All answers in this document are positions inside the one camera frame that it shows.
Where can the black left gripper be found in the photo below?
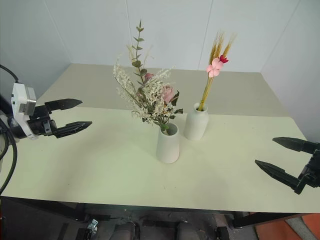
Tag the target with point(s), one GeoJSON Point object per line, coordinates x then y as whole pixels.
{"type": "Point", "coordinates": [40, 122]}

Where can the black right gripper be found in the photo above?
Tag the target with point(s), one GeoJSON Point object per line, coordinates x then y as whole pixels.
{"type": "Point", "coordinates": [312, 172]}

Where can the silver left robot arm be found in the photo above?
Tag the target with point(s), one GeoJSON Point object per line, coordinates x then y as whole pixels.
{"type": "Point", "coordinates": [15, 128]}

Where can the mixed dried flower bouquet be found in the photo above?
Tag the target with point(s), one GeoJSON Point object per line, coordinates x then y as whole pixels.
{"type": "Point", "coordinates": [152, 97]}

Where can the bottle-shaped white ceramic vase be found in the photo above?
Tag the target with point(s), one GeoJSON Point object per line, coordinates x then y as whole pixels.
{"type": "Point", "coordinates": [195, 123]}

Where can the tapered white ceramic vase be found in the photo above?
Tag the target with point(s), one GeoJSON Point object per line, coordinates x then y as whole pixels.
{"type": "Point", "coordinates": [167, 148]}

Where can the silver caster wheel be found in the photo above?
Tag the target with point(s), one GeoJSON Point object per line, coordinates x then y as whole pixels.
{"type": "Point", "coordinates": [93, 225]}

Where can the wheat bouquet with pink flowers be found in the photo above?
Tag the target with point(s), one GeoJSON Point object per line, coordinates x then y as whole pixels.
{"type": "Point", "coordinates": [214, 66]}

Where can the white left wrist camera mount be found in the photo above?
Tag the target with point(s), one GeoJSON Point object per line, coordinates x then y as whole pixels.
{"type": "Point", "coordinates": [20, 100]}

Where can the black metal table frame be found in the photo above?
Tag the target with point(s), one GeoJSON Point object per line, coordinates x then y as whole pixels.
{"type": "Point", "coordinates": [42, 207]}

